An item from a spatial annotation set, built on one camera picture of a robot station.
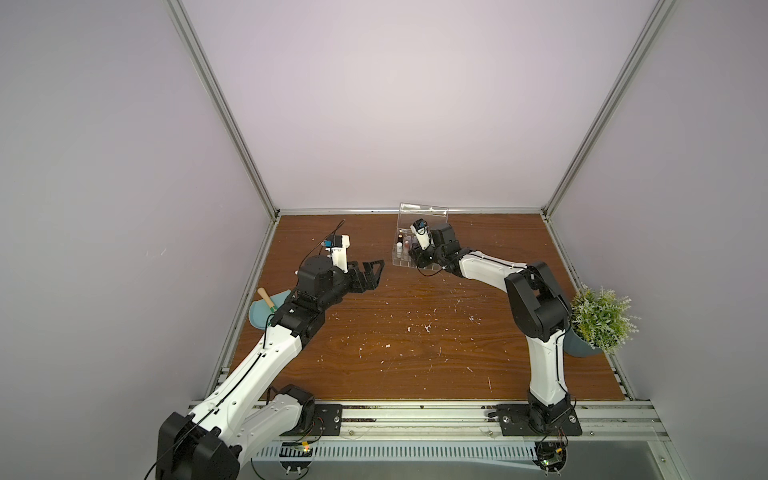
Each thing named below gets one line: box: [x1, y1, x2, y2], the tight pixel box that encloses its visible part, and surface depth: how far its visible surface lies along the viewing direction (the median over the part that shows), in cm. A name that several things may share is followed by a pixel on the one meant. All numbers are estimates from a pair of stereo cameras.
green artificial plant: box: [570, 282, 641, 353], surface depth 75 cm
